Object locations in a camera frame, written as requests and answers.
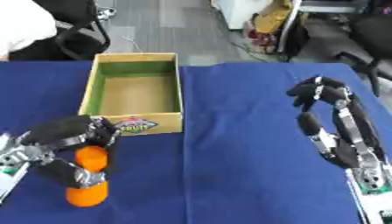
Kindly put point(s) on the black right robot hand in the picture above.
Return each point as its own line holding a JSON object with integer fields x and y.
{"x": 352, "y": 122}

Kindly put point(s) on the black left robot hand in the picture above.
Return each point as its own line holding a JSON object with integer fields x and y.
{"x": 58, "y": 130}

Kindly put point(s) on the orange toy carrot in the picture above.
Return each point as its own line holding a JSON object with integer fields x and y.
{"x": 90, "y": 178}

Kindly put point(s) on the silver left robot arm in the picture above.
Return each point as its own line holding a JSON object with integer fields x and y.
{"x": 11, "y": 163}

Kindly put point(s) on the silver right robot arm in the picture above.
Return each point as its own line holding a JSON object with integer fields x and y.
{"x": 371, "y": 195}

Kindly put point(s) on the tan cardboard box green inside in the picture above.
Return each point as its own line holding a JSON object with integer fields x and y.
{"x": 135, "y": 94}

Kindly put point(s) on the black office chair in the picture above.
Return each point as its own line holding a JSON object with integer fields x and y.
{"x": 76, "y": 32}

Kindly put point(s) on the person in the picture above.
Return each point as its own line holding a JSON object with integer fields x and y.
{"x": 23, "y": 24}

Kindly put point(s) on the yellow and red bag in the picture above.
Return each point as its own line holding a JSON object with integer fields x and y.
{"x": 268, "y": 24}

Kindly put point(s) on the white cabinet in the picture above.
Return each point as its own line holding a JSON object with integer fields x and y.
{"x": 240, "y": 11}

